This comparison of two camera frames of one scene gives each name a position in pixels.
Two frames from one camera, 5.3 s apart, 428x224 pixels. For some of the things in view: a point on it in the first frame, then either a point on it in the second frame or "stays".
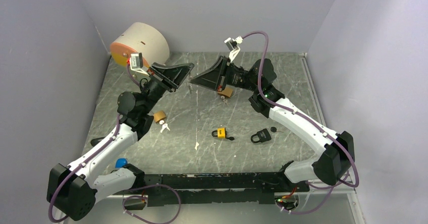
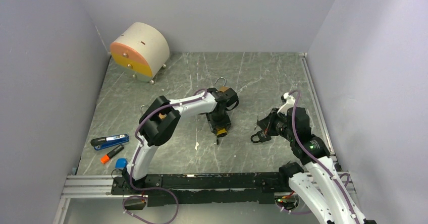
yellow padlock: (221, 132) stays
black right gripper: (216, 77) -> (266, 123)
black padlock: (264, 135) stays
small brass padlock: (159, 116) stays
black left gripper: (170, 77) -> (225, 123)
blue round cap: (120, 162) stays
